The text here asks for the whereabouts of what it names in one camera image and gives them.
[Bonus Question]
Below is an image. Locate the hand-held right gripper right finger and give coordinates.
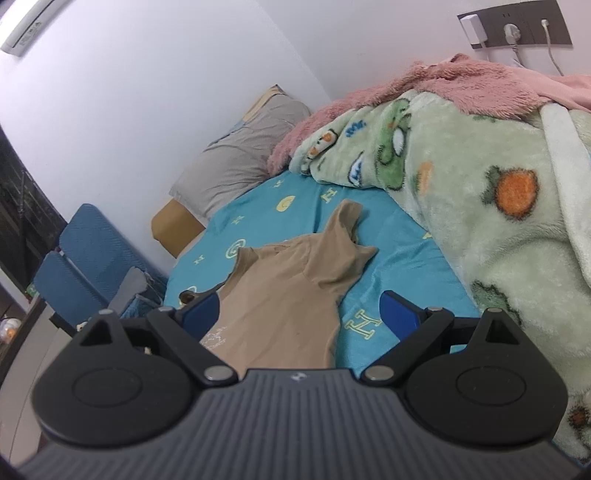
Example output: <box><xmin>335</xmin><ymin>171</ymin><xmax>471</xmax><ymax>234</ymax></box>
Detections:
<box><xmin>359</xmin><ymin>290</ymin><xmax>522</xmax><ymax>387</ymax></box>

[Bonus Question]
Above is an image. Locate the white plug with cable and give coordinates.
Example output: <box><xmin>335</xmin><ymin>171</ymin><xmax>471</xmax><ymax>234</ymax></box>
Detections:
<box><xmin>539</xmin><ymin>18</ymin><xmax>565</xmax><ymax>77</ymax></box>
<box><xmin>502</xmin><ymin>22</ymin><xmax>525</xmax><ymax>69</ymax></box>

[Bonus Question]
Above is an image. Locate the white power adapter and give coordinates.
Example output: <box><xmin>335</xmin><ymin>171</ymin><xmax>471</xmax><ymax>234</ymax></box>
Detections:
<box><xmin>463</xmin><ymin>14</ymin><xmax>488</xmax><ymax>48</ymax></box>

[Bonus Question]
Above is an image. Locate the grey pillow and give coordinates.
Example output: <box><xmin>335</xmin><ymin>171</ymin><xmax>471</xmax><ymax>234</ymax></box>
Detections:
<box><xmin>168</xmin><ymin>95</ymin><xmax>312</xmax><ymax>221</ymax></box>

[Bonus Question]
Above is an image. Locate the blue folding chair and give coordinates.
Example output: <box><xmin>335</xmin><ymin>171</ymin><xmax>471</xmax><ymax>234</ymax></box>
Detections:
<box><xmin>31</xmin><ymin>203</ymin><xmax>169</xmax><ymax>337</ymax></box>

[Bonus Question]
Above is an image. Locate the tan sleeveless top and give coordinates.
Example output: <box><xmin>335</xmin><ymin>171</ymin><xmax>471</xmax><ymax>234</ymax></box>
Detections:
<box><xmin>179</xmin><ymin>199</ymin><xmax>379</xmax><ymax>370</ymax></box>

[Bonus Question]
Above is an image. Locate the white air conditioner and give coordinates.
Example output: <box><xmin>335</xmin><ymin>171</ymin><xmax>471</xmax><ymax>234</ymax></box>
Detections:
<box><xmin>0</xmin><ymin>0</ymin><xmax>75</xmax><ymax>57</ymax></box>

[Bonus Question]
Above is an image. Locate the green cartoon fleece blanket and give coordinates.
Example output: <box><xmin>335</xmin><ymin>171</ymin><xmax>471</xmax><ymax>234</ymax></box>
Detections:
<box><xmin>288</xmin><ymin>89</ymin><xmax>591</xmax><ymax>467</ymax></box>

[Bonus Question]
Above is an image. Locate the pink fluffy blanket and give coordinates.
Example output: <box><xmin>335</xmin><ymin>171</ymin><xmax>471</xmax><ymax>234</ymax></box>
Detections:
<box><xmin>268</xmin><ymin>53</ymin><xmax>591</xmax><ymax>176</ymax></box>

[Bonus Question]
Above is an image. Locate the wooden bed frame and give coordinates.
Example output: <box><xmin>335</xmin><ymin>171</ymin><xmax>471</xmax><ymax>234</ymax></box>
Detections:
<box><xmin>151</xmin><ymin>198</ymin><xmax>206</xmax><ymax>259</ymax></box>

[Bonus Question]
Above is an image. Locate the teal patterned bed sheet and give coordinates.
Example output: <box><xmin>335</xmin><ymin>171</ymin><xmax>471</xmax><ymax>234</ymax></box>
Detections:
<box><xmin>163</xmin><ymin>170</ymin><xmax>483</xmax><ymax>377</ymax></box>

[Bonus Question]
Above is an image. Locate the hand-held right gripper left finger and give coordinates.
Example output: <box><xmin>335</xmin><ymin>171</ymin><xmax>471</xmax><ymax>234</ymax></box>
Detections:
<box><xmin>78</xmin><ymin>291</ymin><xmax>239</xmax><ymax>386</ymax></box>

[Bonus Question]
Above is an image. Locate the grey cloth on chair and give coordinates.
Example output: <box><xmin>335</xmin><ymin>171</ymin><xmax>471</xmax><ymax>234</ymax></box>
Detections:
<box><xmin>107</xmin><ymin>267</ymin><xmax>164</xmax><ymax>319</ymax></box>

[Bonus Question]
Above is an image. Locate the dark wall socket panel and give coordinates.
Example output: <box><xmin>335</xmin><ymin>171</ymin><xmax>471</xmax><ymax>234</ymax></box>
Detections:
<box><xmin>457</xmin><ymin>0</ymin><xmax>573</xmax><ymax>48</ymax></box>

